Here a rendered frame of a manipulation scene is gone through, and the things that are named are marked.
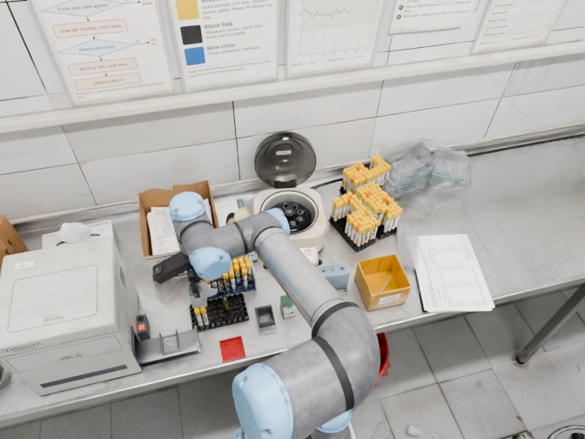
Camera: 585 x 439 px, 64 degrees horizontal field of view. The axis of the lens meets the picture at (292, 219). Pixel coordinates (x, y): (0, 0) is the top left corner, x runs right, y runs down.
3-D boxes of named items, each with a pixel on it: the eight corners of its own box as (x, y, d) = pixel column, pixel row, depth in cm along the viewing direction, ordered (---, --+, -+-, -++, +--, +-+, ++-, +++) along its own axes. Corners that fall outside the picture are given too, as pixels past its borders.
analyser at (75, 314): (38, 397, 128) (-14, 350, 105) (45, 311, 145) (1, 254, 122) (152, 370, 133) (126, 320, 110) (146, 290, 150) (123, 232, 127)
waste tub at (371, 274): (366, 313, 147) (371, 296, 139) (353, 278, 155) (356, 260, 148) (406, 304, 149) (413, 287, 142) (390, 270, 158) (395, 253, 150)
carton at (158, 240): (151, 285, 152) (141, 258, 140) (146, 219, 169) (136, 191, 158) (226, 269, 156) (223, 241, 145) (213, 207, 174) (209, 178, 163)
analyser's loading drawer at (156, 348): (128, 368, 131) (124, 361, 127) (127, 347, 135) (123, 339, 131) (200, 351, 135) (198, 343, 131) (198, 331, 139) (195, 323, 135)
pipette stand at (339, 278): (317, 298, 150) (319, 281, 142) (312, 280, 154) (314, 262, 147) (347, 293, 151) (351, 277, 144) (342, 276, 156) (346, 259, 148)
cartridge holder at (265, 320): (259, 335, 141) (258, 329, 138) (254, 309, 147) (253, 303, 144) (277, 332, 142) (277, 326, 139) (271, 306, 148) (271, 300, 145)
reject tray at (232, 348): (223, 362, 135) (223, 361, 135) (218, 341, 139) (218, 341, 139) (245, 357, 136) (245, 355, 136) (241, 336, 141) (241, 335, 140)
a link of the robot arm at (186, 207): (174, 222, 95) (162, 194, 99) (183, 253, 103) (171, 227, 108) (211, 209, 97) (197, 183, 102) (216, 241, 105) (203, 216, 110)
